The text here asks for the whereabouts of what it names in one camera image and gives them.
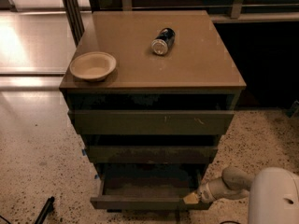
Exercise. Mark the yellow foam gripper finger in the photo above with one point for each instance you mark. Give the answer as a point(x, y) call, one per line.
point(192, 198)

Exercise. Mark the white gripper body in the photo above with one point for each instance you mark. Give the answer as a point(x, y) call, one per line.
point(204, 192)

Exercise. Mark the drawer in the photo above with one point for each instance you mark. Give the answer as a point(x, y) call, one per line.
point(150, 155)
point(154, 189)
point(151, 122)

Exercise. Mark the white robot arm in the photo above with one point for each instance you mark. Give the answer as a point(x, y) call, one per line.
point(273, 194)

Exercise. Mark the brown drawer cabinet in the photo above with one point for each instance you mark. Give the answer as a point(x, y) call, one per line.
point(197, 73)

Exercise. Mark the blue tape piece lower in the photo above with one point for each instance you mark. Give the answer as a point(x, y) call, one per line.
point(96, 176)

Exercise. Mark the blue tape piece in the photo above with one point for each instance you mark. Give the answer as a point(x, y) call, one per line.
point(96, 176)
point(84, 153)

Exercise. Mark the blue tape piece upper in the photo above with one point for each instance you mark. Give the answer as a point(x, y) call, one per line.
point(84, 153)

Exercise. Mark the dark soda can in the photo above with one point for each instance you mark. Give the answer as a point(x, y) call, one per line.
point(163, 42)

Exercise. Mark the beige paper bowl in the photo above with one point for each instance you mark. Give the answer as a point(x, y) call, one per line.
point(93, 66)

